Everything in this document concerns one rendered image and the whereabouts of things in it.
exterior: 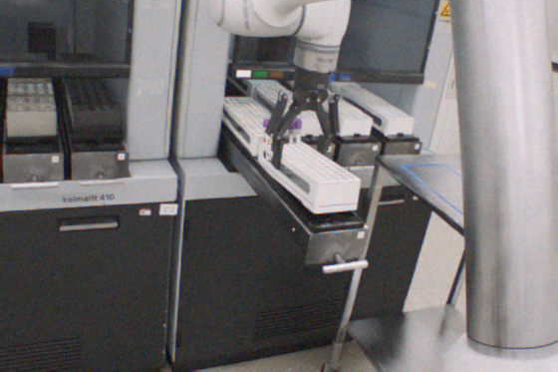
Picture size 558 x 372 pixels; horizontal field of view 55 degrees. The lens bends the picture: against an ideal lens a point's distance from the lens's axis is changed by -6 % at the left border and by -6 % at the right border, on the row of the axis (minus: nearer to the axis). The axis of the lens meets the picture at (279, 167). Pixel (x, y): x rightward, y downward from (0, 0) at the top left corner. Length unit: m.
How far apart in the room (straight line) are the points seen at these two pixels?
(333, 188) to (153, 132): 0.54
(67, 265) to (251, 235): 0.50
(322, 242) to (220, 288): 0.59
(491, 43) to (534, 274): 0.23
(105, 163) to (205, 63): 0.35
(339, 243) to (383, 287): 0.84
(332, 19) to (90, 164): 0.64
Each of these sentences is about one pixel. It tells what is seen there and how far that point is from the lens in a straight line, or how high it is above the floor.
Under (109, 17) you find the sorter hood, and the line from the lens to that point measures 1.34.
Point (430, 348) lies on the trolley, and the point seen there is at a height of 0.28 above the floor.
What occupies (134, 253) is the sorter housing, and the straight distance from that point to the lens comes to 1.50.
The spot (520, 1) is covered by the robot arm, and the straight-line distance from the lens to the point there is 0.59.
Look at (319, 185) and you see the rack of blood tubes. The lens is 1.09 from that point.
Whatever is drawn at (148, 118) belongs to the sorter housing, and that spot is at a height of 0.85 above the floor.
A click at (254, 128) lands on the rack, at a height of 0.86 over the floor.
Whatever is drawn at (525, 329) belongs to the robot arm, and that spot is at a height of 1.02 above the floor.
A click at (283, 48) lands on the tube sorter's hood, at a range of 1.48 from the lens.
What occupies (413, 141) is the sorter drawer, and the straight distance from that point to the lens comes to 1.71.
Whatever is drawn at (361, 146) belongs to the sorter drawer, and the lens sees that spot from 1.60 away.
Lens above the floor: 1.34
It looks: 23 degrees down
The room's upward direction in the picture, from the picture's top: 9 degrees clockwise
